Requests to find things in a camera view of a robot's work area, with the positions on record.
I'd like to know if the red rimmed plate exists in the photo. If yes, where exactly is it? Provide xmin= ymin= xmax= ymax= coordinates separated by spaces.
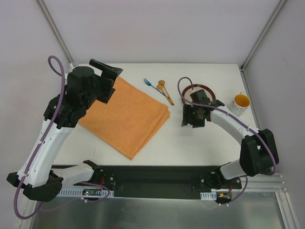
xmin=182 ymin=84 xmax=216 ymax=104

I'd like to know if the blue metal fork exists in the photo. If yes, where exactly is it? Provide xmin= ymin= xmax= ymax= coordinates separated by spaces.
xmin=143 ymin=78 xmax=164 ymax=95

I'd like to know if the orange cloth placemat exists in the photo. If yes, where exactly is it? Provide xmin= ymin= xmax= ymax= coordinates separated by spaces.
xmin=79 ymin=77 xmax=170 ymax=159

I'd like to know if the gold spoon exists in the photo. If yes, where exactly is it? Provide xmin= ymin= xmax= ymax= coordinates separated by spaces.
xmin=158 ymin=80 xmax=174 ymax=105
xmin=157 ymin=84 xmax=174 ymax=105

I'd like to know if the white floral mug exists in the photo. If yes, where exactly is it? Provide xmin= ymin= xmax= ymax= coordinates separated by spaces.
xmin=228 ymin=92 xmax=251 ymax=117

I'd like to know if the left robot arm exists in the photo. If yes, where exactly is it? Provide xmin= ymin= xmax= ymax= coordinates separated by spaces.
xmin=7 ymin=59 xmax=123 ymax=202

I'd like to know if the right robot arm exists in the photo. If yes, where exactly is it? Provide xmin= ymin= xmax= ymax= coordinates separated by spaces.
xmin=182 ymin=89 xmax=279 ymax=189

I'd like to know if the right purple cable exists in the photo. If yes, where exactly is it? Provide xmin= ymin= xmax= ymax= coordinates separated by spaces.
xmin=177 ymin=76 xmax=280 ymax=208

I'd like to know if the right aluminium frame post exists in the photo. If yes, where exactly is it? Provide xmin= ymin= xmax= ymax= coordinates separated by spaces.
xmin=240 ymin=0 xmax=288 ymax=72

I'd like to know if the aluminium frame post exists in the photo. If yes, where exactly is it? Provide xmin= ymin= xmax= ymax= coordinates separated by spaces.
xmin=240 ymin=0 xmax=288 ymax=72
xmin=36 ymin=0 xmax=76 ymax=70

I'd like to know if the right white cable duct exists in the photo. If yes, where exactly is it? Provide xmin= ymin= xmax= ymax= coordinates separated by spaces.
xmin=200 ymin=191 xmax=217 ymax=201

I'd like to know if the white cable duct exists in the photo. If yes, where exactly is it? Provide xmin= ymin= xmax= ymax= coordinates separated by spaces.
xmin=57 ymin=187 xmax=114 ymax=198
xmin=200 ymin=191 xmax=217 ymax=201

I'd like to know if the aluminium front rail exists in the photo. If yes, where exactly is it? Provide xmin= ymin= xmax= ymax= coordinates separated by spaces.
xmin=246 ymin=174 xmax=288 ymax=192

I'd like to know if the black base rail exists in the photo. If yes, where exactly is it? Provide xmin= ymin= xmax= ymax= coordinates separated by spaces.
xmin=53 ymin=164 xmax=243 ymax=200

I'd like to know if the left aluminium frame post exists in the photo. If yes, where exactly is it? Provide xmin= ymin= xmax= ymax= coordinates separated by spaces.
xmin=36 ymin=0 xmax=76 ymax=70

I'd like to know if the left white cable duct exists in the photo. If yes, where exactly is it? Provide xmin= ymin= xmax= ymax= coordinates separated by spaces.
xmin=57 ymin=187 xmax=114 ymax=198

